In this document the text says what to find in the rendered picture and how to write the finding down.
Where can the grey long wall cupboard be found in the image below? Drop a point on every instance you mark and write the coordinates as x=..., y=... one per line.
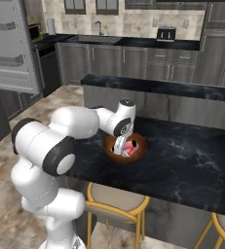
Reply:
x=166, y=4

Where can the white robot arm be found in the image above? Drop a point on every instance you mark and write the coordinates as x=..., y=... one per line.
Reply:
x=65, y=126

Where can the red and white soda can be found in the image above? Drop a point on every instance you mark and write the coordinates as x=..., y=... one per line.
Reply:
x=131, y=148

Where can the white paper towel roll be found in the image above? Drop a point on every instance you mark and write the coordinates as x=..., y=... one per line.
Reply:
x=51, y=26

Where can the grey tall cupboard run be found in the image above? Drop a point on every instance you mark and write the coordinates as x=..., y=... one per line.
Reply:
x=216, y=45

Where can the steel sink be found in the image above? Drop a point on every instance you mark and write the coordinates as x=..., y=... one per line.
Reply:
x=97, y=39

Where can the black dishwasher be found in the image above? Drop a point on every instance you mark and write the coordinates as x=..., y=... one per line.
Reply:
x=49, y=73

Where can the grey wall cupboard with glass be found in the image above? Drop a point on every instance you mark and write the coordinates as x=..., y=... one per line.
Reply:
x=107, y=7
x=75, y=6

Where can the black and yellow microwave oven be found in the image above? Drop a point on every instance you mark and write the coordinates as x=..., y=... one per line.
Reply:
x=35, y=31

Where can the grey fridge door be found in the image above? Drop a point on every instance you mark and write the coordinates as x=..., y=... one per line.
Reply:
x=10, y=42

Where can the grey lower cupboard run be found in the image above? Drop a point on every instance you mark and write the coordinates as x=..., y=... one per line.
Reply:
x=130, y=63

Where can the grey wall socket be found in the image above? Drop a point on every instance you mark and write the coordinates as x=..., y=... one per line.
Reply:
x=185, y=23
x=75, y=21
x=155, y=22

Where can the black toaster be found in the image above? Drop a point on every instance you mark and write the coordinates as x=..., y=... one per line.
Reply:
x=166, y=34

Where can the brown wooden bowl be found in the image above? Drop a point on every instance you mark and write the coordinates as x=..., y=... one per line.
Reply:
x=140, y=152

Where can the steel tap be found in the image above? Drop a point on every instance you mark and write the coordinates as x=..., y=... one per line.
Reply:
x=99, y=28

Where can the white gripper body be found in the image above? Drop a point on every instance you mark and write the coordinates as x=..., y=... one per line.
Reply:
x=119, y=145

